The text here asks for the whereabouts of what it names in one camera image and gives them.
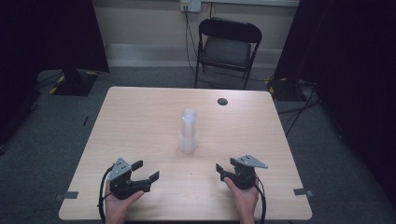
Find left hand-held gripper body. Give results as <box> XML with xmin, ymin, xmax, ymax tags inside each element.
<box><xmin>106</xmin><ymin>157</ymin><xmax>153</xmax><ymax>201</ymax></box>

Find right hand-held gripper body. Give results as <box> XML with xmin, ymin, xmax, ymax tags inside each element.
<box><xmin>221</xmin><ymin>154</ymin><xmax>269</xmax><ymax>190</ymax></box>

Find stack of clear plastic cups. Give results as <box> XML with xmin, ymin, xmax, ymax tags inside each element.
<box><xmin>177</xmin><ymin>108</ymin><xmax>200</xmax><ymax>155</ymax></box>

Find person's right hand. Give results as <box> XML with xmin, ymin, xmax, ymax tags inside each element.
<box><xmin>224</xmin><ymin>176</ymin><xmax>260</xmax><ymax>224</ymax></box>

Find person's left hand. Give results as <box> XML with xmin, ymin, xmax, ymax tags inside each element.
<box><xmin>104</xmin><ymin>183</ymin><xmax>146</xmax><ymax>224</ymax></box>

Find grey tape strip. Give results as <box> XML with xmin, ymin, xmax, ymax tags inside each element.
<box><xmin>54</xmin><ymin>190</ymin><xmax>79</xmax><ymax>202</ymax></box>
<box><xmin>293</xmin><ymin>188</ymin><xmax>314</xmax><ymax>198</ymax></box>

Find black stand base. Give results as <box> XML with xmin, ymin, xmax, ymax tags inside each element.
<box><xmin>49</xmin><ymin>68</ymin><xmax>100</xmax><ymax>97</ymax></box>
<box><xmin>265</xmin><ymin>76</ymin><xmax>302</xmax><ymax>102</ymax></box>

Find black folding chair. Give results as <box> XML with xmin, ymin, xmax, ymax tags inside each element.
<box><xmin>194</xmin><ymin>17</ymin><xmax>263</xmax><ymax>91</ymax></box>

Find black curtain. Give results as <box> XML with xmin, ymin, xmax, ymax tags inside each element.
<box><xmin>0</xmin><ymin>0</ymin><xmax>110</xmax><ymax>147</ymax></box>
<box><xmin>274</xmin><ymin>0</ymin><xmax>396</xmax><ymax>206</ymax></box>

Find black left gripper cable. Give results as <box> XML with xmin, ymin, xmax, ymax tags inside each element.
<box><xmin>97</xmin><ymin>165</ymin><xmax>115</xmax><ymax>224</ymax></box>

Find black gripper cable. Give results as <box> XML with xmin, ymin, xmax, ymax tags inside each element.
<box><xmin>255</xmin><ymin>176</ymin><xmax>267</xmax><ymax>224</ymax></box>
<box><xmin>97</xmin><ymin>165</ymin><xmax>115</xmax><ymax>224</ymax></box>

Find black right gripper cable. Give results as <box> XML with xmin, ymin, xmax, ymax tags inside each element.
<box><xmin>255</xmin><ymin>176</ymin><xmax>267</xmax><ymax>224</ymax></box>

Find black floor cables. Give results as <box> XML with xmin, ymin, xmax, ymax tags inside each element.
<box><xmin>276</xmin><ymin>79</ymin><xmax>321</xmax><ymax>138</ymax></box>

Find black wall socket cable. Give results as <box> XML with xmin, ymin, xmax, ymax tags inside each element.
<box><xmin>184</xmin><ymin>8</ymin><xmax>200</xmax><ymax>76</ymax></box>

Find white wall cable trunking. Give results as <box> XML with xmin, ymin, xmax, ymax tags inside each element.
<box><xmin>200</xmin><ymin>0</ymin><xmax>301</xmax><ymax>7</ymax></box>

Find white wall socket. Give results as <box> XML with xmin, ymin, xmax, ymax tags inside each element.
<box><xmin>180</xmin><ymin>0</ymin><xmax>203</xmax><ymax>13</ymax></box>

